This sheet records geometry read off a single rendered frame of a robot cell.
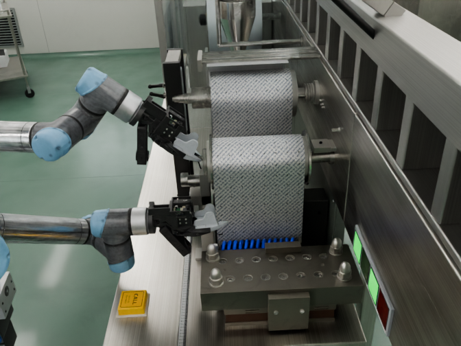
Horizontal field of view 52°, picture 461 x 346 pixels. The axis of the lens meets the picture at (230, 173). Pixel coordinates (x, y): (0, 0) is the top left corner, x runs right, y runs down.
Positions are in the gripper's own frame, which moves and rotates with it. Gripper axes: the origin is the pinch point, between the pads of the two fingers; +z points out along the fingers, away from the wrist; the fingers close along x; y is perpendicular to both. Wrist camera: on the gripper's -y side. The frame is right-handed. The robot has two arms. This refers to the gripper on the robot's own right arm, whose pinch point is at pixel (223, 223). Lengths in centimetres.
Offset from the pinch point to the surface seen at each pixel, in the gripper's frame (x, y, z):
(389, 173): -34, 34, 30
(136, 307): -13.0, -16.6, -24.3
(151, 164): 69, -19, -30
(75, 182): 209, -109, -116
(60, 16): 556, -55, -213
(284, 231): -0.3, -3.5, 16.6
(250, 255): -6.6, -6.0, 6.6
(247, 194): -0.2, 9.1, 6.6
